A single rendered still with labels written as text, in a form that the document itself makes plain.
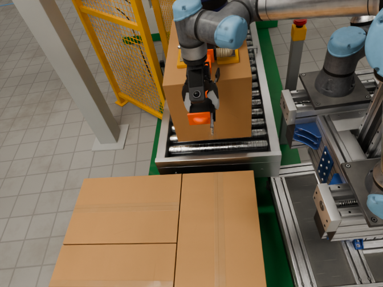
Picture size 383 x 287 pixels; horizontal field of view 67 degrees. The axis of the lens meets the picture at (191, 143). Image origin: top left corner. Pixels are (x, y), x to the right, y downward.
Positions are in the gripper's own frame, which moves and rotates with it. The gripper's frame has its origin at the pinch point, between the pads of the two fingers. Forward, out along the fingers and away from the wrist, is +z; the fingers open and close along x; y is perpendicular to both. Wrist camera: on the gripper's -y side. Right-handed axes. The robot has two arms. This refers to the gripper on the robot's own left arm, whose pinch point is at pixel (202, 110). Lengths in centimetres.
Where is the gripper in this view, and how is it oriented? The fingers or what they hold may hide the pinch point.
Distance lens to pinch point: 97.1
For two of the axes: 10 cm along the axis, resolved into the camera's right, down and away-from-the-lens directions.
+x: -9.9, 0.6, 1.5
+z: 1.5, 6.4, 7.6
